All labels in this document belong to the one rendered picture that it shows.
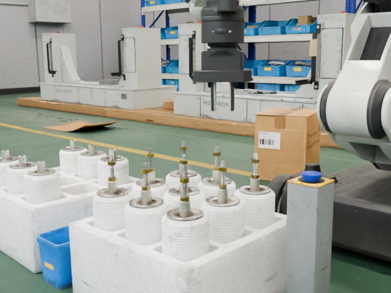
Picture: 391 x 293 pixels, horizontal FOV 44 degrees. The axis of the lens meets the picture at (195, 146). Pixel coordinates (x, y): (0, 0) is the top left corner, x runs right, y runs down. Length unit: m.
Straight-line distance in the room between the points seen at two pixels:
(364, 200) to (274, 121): 0.91
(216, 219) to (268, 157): 1.20
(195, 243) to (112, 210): 0.24
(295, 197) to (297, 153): 1.17
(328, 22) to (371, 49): 1.83
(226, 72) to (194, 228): 0.32
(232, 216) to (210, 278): 0.15
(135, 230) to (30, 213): 0.38
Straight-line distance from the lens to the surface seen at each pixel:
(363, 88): 1.22
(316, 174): 1.00
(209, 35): 0.99
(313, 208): 0.99
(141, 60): 4.42
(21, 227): 1.41
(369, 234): 1.35
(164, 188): 1.20
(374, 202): 1.34
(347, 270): 1.39
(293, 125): 2.15
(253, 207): 1.12
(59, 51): 5.58
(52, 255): 1.27
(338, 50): 3.14
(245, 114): 3.48
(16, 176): 1.48
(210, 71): 1.00
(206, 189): 1.20
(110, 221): 1.13
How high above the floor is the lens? 0.57
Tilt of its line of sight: 11 degrees down
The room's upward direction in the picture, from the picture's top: 1 degrees counter-clockwise
